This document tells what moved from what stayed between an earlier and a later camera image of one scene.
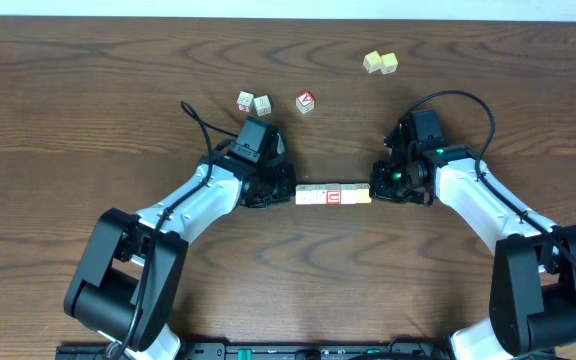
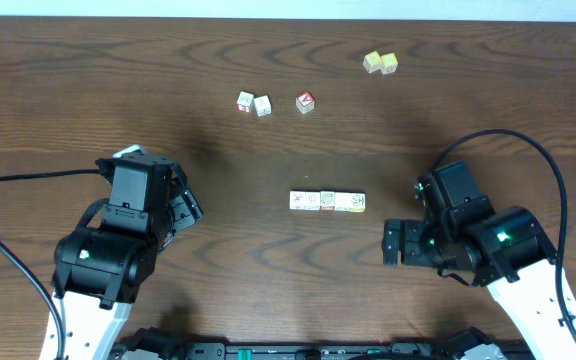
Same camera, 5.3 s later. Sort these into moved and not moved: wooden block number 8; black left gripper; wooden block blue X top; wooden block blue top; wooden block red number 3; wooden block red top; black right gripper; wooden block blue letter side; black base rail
Moved: wooden block number 8; black right gripper; wooden block blue X top; wooden block blue top; black left gripper
Not moved: wooden block red top; wooden block red number 3; wooden block blue letter side; black base rail
